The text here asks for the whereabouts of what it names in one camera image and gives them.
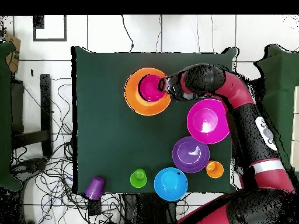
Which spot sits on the small red bowl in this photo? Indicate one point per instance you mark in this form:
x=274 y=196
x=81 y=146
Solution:
x=150 y=89

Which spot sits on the large orange bowl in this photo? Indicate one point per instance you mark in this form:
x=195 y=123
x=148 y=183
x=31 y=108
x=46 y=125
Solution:
x=133 y=93

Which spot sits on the purple cup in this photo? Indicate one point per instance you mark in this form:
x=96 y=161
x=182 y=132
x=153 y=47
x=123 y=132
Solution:
x=94 y=187

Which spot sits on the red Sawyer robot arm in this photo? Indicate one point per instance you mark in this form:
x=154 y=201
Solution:
x=247 y=130

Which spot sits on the dark green tablecloth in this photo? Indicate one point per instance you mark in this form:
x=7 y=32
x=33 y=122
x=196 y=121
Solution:
x=116 y=144

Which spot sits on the green cup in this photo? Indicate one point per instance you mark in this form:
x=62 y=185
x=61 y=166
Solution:
x=137 y=180

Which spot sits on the large pink bowl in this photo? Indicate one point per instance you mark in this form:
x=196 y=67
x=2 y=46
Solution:
x=210 y=130

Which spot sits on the purple bowl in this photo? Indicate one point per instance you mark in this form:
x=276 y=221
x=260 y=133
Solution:
x=201 y=163

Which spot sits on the large blue bowl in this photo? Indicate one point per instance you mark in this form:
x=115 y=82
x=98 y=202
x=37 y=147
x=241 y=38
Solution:
x=171 y=186

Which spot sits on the yellow-orange cup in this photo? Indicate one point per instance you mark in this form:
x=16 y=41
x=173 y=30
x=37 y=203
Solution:
x=215 y=170

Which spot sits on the small black box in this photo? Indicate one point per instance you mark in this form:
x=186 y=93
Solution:
x=94 y=207

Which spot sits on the green-covered side table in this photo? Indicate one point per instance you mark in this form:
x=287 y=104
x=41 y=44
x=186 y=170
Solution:
x=5 y=116
x=282 y=81

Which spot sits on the cardboard box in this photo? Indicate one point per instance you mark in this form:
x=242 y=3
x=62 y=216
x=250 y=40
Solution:
x=13 y=58

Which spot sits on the black square floor frame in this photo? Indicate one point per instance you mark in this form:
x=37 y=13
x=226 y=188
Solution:
x=34 y=32

